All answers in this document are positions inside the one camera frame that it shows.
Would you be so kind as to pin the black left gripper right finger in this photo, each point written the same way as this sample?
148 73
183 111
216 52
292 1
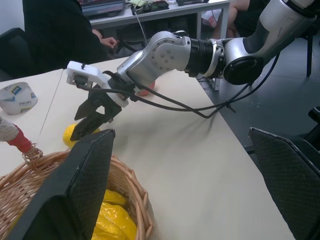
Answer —
292 175

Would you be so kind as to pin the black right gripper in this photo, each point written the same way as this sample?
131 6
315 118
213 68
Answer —
107 103

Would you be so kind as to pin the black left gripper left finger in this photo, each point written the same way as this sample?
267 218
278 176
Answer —
75 190

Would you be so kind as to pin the bystander bare hand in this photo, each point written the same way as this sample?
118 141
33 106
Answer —
109 43

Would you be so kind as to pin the yellow lemon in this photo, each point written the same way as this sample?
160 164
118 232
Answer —
67 133

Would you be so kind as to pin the smooth yellow fruit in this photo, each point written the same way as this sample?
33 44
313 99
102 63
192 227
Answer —
115 196

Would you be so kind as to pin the black rounded equipment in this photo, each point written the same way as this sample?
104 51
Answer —
311 130

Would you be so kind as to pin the crinkly yellow wrapped fruit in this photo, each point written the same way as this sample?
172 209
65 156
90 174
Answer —
117 222

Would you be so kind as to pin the red peach fruit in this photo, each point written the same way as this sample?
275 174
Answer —
150 89

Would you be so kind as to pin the white printed paper roll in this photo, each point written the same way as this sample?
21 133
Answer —
17 98

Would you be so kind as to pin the person in black clothes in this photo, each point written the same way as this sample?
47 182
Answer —
57 32

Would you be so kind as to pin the black office chair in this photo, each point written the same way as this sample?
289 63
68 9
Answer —
12 52

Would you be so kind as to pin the dark laptop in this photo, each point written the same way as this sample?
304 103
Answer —
102 7

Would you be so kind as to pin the black chair leg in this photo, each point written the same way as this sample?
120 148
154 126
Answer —
310 55

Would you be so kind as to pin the grey office desk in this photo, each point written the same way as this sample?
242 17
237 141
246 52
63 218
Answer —
160 13

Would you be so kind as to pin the white red plastic bag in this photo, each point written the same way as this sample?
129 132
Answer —
211 17

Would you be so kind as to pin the seated person with bare legs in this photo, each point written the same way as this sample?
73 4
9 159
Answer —
240 17

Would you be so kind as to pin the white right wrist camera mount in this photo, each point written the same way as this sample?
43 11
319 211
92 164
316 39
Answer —
86 71

